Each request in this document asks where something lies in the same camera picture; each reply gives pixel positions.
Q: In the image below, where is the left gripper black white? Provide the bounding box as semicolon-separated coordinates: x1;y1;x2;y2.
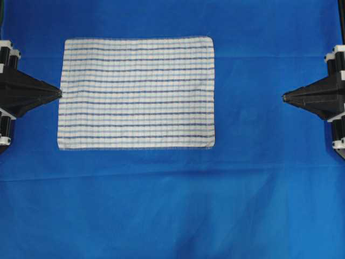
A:
0;39;63;146

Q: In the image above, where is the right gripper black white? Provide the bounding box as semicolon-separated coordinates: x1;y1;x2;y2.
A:
282;44;345;160

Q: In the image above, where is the blue striped white towel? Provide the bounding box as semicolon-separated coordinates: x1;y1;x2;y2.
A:
57;36;216;151

